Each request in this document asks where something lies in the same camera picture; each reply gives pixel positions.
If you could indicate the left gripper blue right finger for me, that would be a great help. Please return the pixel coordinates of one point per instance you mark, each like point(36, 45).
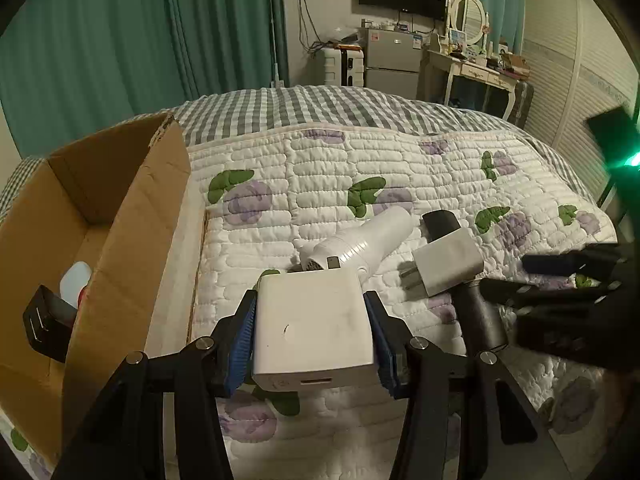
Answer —
point(389, 335)

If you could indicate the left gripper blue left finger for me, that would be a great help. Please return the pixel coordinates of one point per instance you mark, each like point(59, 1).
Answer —
point(239, 341)

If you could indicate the white square power adapter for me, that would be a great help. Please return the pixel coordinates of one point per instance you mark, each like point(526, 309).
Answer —
point(312, 331)

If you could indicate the black square charger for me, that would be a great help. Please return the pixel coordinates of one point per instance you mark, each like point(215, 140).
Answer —
point(48, 322)

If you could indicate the white handheld bottle device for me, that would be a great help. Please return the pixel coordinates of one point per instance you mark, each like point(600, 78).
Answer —
point(362, 248)

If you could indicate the white plug charger cube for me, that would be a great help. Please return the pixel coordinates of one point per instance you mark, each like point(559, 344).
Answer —
point(444, 263)

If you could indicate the black rectangular power bank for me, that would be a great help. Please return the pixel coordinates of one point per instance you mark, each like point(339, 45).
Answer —
point(439, 223)

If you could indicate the light blue earbud case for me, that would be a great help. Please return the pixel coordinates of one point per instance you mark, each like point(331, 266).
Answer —
point(74, 282)

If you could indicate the brown cardboard box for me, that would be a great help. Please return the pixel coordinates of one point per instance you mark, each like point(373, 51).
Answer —
point(95, 254)

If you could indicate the grey checked bedsheet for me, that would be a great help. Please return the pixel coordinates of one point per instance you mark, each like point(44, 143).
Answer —
point(306, 161)

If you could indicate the white dressing table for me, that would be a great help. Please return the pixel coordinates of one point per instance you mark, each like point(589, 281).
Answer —
point(463, 84)

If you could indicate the white suitcase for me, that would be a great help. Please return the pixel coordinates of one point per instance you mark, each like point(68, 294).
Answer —
point(342, 66)

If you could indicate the grey mini fridge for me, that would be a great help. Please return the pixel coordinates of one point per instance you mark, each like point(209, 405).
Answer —
point(392, 61)

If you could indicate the white oval mirror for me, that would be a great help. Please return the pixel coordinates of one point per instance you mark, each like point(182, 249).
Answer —
point(468, 18)

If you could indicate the teal curtain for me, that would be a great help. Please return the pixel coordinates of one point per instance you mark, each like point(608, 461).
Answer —
point(73, 67)

